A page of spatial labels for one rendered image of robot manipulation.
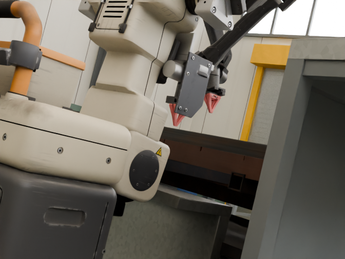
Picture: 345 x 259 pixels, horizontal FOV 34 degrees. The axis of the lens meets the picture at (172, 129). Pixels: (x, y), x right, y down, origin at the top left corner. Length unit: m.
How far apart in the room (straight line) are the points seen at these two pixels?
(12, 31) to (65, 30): 1.07
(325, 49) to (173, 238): 0.83
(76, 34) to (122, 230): 8.57
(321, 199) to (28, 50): 0.67
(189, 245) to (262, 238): 0.58
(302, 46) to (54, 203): 0.54
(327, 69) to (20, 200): 0.59
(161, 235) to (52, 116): 0.81
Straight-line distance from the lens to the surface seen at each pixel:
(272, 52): 11.55
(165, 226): 1.72
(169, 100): 1.99
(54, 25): 10.03
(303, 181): 1.20
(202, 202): 1.50
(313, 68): 1.08
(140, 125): 1.38
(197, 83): 1.49
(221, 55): 1.96
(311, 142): 1.20
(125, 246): 1.86
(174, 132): 1.89
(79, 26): 10.36
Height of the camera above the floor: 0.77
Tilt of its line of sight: 3 degrees up
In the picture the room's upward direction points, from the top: 14 degrees clockwise
